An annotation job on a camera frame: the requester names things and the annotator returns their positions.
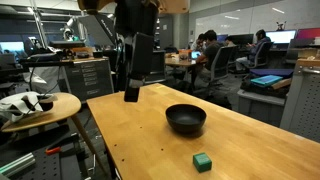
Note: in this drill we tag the black softbox light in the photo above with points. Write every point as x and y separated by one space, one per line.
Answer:
100 28

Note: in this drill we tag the teal flat box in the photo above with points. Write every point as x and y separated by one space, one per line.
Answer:
266 80

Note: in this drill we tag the grey office chair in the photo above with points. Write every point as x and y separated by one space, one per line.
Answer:
221 65

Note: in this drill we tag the blue glowing monitor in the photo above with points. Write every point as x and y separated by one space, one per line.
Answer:
11 46

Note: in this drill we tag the grey cart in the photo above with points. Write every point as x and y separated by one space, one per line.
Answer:
260 106

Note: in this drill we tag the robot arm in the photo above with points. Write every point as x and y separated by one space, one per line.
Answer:
173 5

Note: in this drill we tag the wooden plank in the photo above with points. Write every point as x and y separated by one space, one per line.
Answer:
281 83

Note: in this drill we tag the dark office chair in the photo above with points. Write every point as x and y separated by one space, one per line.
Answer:
265 53

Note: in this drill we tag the open laptop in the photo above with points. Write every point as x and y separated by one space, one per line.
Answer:
195 54

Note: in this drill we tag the green block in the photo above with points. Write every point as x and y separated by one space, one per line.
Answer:
202 162

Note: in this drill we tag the dark blue pad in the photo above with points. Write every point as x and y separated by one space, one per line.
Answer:
271 72

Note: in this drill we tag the dark computer monitor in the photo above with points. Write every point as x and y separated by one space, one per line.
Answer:
241 39

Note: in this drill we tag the grey cabinet with labels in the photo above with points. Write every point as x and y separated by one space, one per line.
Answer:
89 78

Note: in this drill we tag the bright computer monitor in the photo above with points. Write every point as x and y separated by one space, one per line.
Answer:
281 36

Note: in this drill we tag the round wooden side table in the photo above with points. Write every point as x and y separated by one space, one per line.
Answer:
63 106

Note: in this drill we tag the person in dark shirt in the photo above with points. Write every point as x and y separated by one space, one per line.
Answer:
210 50

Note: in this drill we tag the person in blue jacket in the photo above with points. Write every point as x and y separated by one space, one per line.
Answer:
255 50

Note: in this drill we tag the small black cup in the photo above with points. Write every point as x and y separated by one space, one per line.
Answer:
46 102

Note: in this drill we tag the white cloth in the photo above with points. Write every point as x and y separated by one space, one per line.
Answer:
16 105

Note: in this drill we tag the black breadboard table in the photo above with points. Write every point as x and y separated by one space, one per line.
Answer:
40 163

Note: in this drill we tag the person behind desk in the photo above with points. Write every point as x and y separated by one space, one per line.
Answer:
199 41

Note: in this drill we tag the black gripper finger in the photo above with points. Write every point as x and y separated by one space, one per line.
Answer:
141 56

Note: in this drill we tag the perforated grey cabinet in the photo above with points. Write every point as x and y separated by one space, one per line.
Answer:
305 100

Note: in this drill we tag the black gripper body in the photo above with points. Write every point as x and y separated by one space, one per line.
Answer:
136 16

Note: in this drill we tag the red screen monitor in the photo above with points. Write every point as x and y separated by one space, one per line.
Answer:
308 33

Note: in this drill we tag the aluminium extrusion bar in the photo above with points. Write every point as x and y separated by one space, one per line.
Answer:
16 164

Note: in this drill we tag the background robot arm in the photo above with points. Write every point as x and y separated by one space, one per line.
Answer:
69 32

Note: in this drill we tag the wooden office desk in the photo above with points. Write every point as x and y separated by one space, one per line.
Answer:
178 61

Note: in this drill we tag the black bowl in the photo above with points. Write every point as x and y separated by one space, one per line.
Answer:
185 118

